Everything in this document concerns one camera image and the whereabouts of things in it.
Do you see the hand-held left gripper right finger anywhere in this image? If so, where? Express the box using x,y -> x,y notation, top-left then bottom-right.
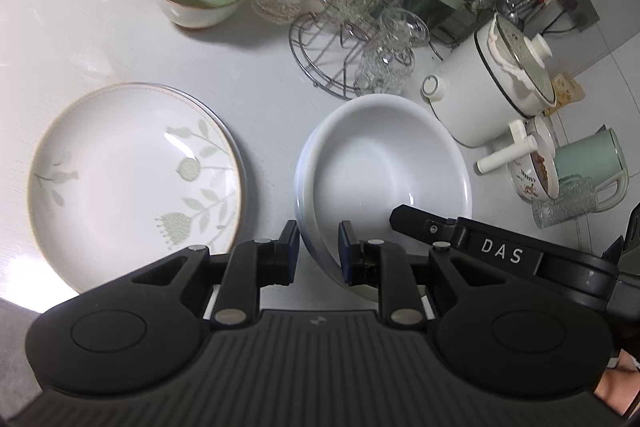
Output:
338,220 -> 503,325

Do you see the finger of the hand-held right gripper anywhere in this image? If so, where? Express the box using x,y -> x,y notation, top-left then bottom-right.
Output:
389,204 -> 546,275

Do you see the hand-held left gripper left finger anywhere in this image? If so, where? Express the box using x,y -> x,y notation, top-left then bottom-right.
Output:
129,219 -> 301,325

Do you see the plain white bowl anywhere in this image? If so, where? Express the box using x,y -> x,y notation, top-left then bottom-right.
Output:
294,139 -> 431,304
302,94 -> 473,293

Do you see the white plate grey rim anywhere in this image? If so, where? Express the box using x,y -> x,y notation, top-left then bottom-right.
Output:
150,83 -> 249,253

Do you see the white floral plate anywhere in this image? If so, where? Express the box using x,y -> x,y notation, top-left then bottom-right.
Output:
27,82 -> 241,295

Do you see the person's right hand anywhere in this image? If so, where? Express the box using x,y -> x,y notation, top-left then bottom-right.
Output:
595,352 -> 640,418

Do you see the textured clear glass mug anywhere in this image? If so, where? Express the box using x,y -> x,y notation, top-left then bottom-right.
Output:
531,174 -> 601,229

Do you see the small floral ceramic bowl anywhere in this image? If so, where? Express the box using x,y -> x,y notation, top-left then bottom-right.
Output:
507,114 -> 561,202

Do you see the pale green kettle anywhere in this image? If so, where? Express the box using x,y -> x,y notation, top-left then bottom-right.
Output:
550,125 -> 631,212

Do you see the white electric cooking pot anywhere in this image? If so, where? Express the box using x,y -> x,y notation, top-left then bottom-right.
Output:
420,24 -> 558,172

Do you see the cluster of clear glass cups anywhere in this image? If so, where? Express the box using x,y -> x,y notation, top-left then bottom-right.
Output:
250,0 -> 431,95

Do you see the beige packet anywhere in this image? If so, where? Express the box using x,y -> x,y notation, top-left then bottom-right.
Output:
550,74 -> 586,115

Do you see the glass pot lid white knob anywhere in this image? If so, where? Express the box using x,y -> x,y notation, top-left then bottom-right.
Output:
492,12 -> 558,108

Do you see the white ceramic bowl brown foot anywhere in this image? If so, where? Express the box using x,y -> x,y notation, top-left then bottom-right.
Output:
152,0 -> 248,30

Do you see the metal wire cup rack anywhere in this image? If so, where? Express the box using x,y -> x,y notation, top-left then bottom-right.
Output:
288,0 -> 446,100

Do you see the grey wall outlet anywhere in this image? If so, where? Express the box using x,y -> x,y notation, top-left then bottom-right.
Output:
555,0 -> 601,32

